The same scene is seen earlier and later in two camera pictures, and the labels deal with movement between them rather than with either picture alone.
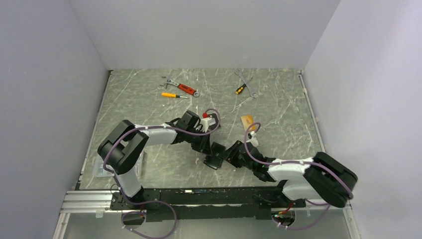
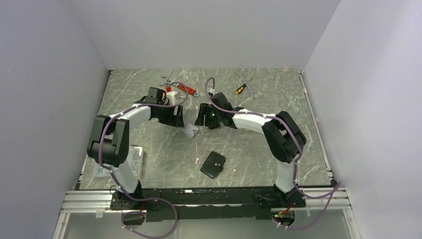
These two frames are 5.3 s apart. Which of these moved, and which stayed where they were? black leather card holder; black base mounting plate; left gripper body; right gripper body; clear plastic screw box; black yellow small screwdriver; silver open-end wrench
Moved: black leather card holder; left gripper body; right gripper body
Stayed: black base mounting plate; silver open-end wrench; black yellow small screwdriver; clear plastic screw box
